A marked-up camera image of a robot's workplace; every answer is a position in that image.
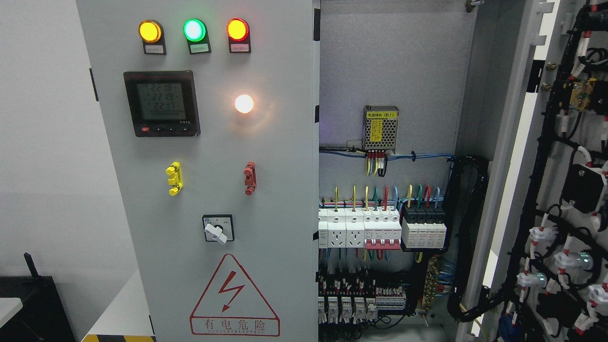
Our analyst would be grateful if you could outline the grey cabinet door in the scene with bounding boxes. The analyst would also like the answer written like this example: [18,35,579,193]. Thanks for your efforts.
[76,0,319,342]
[448,0,607,342]

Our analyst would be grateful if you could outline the metal mesh power supply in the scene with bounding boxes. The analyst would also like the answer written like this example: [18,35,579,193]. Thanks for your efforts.
[362,105,399,151]

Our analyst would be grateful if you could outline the white glowing indicator lamp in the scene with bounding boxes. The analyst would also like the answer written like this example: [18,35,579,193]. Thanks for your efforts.
[234,95,254,114]

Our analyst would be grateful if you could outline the white sockets and red breaker row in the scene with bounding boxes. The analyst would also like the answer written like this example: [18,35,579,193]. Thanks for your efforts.
[318,208,401,250]

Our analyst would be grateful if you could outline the black white surge protector block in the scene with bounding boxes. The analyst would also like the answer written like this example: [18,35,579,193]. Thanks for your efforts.
[401,205,448,253]

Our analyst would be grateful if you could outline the relay and terminal row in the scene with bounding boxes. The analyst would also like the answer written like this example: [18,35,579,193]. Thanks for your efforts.
[316,270,408,325]

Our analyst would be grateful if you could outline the red indicator lamp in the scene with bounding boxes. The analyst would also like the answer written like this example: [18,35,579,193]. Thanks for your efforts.
[226,18,251,53]

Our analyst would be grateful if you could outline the black digital power meter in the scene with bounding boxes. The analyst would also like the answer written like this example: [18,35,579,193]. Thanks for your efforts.
[123,71,200,138]

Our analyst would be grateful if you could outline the brass ground bar right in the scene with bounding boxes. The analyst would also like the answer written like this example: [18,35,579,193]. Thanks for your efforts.
[421,255,439,314]

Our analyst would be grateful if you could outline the green indicator lamp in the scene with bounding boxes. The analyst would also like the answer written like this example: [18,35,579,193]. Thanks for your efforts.
[182,18,211,55]

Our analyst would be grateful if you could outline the yellow indicator lamp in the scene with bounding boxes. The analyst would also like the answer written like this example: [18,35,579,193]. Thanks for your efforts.
[138,19,166,55]

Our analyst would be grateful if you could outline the black box with antenna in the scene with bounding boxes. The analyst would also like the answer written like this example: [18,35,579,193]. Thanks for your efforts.
[0,253,75,342]

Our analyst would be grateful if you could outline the red terminal handle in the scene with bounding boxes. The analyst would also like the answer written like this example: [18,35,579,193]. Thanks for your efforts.
[244,161,257,196]

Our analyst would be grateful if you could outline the white rotary selector switch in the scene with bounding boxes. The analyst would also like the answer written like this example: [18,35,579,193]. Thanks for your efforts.
[202,214,235,245]

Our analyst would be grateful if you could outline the yellow terminal handle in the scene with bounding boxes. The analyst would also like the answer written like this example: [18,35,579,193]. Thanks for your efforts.
[165,161,184,196]

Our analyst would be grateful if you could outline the black wrapped cable loom right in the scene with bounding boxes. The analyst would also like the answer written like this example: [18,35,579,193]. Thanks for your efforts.
[446,155,504,323]

